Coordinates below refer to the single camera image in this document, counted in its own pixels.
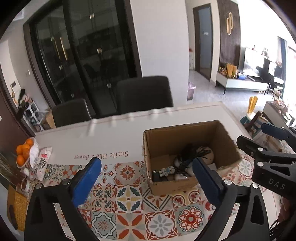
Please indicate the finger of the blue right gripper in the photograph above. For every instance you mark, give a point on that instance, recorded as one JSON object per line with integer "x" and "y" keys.
{"x": 274, "y": 131}

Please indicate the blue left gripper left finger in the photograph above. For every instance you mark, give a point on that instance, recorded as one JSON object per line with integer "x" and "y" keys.
{"x": 83, "y": 181}

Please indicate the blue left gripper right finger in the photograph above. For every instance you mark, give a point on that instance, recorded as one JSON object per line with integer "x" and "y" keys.
{"x": 209, "y": 180}

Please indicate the white square charger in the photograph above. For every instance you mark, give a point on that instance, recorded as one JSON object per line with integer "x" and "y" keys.
{"x": 212, "y": 166}

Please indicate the pink round night light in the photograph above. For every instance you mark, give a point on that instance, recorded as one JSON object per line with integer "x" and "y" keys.
{"x": 206, "y": 154}

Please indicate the black power adapter with cable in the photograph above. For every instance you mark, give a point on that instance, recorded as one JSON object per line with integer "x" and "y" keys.
{"x": 184, "y": 160}

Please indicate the white figurine keychain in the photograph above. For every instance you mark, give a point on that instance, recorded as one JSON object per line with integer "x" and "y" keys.
{"x": 165, "y": 172}

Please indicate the black round cable hub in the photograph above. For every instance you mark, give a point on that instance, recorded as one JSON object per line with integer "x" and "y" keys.
{"x": 158, "y": 175}

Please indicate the wooden chair with striped cloth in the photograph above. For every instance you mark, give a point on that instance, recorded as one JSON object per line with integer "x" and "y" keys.
{"x": 253, "y": 127}

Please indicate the patterned tablecloth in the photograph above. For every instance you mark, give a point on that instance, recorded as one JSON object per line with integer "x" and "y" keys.
{"x": 120, "y": 205}

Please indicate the white patterned snack bag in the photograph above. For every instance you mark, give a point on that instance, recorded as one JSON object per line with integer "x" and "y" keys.
{"x": 40, "y": 164}

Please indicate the brown cardboard box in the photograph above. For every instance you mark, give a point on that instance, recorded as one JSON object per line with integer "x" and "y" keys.
{"x": 163, "y": 147}

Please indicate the small white cup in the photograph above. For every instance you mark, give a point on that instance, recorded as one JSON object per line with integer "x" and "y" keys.
{"x": 25, "y": 185}

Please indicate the yellow woven tissue box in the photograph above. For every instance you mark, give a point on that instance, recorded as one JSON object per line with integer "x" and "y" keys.
{"x": 19, "y": 202}

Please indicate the oranges in basket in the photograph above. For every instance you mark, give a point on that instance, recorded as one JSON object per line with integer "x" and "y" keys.
{"x": 23, "y": 153}

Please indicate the left black dining chair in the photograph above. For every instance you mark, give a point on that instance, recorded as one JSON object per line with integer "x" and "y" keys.
{"x": 71, "y": 112}

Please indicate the black dining chair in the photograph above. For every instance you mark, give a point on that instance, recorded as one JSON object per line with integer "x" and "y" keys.
{"x": 71, "y": 112}
{"x": 143, "y": 94}

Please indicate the black smartphone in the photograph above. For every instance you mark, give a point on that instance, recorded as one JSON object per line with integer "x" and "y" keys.
{"x": 13, "y": 217}

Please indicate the right black dining chair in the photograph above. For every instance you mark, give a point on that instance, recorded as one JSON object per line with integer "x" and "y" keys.
{"x": 143, "y": 94}

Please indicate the black glass sliding door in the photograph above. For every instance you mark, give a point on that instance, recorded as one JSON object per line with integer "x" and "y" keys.
{"x": 82, "y": 49}

